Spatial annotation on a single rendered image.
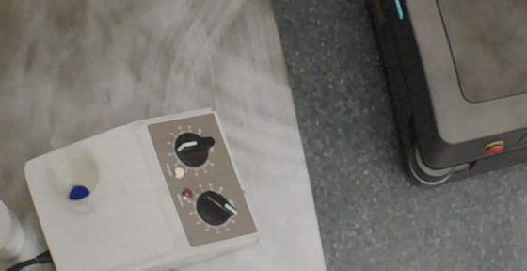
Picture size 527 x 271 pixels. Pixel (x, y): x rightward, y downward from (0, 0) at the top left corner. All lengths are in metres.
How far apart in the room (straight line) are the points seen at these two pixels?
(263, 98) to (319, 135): 0.77
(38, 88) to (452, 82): 0.64
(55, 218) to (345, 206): 0.92
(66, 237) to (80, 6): 0.27
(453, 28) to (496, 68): 0.09
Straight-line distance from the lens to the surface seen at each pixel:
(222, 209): 1.03
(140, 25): 1.14
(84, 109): 1.13
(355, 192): 1.87
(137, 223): 1.00
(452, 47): 1.56
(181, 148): 1.04
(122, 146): 1.02
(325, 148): 1.88
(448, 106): 1.54
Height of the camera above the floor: 1.82
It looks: 75 degrees down
